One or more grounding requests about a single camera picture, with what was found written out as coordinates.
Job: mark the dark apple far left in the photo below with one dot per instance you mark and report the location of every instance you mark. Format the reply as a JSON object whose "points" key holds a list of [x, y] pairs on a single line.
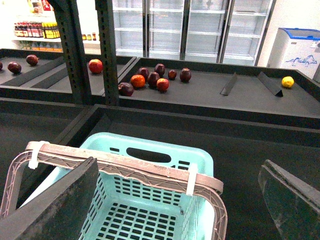
{"points": [[14, 67]]}

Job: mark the black lower display tray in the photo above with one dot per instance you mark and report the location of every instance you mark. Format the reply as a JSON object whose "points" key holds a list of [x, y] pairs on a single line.
{"points": [[238, 148]]}

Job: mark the red yellow apple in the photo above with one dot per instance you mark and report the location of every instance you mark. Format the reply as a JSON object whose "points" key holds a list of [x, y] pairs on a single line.
{"points": [[95, 66]]}

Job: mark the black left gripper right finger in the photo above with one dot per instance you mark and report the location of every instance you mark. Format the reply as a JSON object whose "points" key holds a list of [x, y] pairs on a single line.
{"points": [[293, 204]]}

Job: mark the white blue chest freezer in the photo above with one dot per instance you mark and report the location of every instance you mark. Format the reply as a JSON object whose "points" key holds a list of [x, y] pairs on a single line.
{"points": [[296, 49]]}

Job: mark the dark red apple back left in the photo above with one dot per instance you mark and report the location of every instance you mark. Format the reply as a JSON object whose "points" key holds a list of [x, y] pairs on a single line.
{"points": [[144, 72]]}

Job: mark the shelf with sauce bottles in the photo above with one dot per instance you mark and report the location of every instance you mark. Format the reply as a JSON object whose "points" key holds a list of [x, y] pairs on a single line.
{"points": [[34, 25]]}

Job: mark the black display tray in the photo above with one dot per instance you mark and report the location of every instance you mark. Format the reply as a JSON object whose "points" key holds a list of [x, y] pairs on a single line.
{"points": [[47, 81], [238, 148], [249, 100]]}

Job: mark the dark red apple right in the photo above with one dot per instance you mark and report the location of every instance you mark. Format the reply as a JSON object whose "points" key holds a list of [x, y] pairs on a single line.
{"points": [[185, 75]]}

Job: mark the dark red apple front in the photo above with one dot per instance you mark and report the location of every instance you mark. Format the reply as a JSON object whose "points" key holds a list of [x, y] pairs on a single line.
{"points": [[125, 89]]}

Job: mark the black upper display tray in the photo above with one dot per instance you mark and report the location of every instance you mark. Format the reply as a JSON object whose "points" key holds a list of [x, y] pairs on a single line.
{"points": [[249, 100]]}

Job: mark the glass door refrigerator row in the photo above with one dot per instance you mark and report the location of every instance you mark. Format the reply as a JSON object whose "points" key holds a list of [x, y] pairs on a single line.
{"points": [[210, 31]]}

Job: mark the red apple in group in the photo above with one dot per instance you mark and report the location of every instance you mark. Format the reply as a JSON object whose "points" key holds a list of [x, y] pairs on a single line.
{"points": [[162, 84]]}

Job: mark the white zip tie left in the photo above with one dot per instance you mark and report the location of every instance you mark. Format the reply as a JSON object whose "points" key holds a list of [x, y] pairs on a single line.
{"points": [[33, 163]]}

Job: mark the black upright rack post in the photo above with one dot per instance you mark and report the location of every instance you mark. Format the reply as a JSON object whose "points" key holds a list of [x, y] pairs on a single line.
{"points": [[105, 17], [68, 22]]}

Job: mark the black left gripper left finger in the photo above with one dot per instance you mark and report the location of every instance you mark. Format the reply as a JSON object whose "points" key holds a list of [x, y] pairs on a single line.
{"points": [[59, 212]]}

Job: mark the white zip tie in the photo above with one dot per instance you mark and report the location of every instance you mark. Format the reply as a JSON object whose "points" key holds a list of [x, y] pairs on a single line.
{"points": [[33, 163], [193, 171]]}

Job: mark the light blue plastic basket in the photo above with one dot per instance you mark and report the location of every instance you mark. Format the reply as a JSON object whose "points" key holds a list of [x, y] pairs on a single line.
{"points": [[125, 209]]}

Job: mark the yellow lemon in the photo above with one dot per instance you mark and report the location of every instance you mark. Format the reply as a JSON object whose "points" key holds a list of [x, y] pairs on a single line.
{"points": [[287, 82]]}

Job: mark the small dark red apple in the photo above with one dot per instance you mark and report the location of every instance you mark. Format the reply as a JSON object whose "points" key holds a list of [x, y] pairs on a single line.
{"points": [[172, 74]]}

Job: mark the dark red apple centre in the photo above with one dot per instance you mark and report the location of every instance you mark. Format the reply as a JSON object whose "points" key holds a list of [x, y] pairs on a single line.
{"points": [[153, 79]]}

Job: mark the black triangular divider bar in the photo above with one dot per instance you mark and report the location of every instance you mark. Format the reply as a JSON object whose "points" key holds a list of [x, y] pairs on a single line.
{"points": [[272, 87]]}

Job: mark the black left display tray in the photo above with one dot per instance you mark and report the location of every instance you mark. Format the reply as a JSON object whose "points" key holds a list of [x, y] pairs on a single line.
{"points": [[47, 81]]}

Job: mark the white zip tie right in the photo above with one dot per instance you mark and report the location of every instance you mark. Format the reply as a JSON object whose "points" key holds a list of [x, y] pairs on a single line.
{"points": [[193, 171]]}

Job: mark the orange red fruit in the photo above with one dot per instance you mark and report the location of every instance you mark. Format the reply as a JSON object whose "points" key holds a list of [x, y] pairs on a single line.
{"points": [[137, 81]]}

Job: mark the grey basket handle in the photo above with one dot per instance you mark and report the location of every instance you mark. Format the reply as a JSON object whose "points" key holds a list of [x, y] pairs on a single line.
{"points": [[148, 173]]}

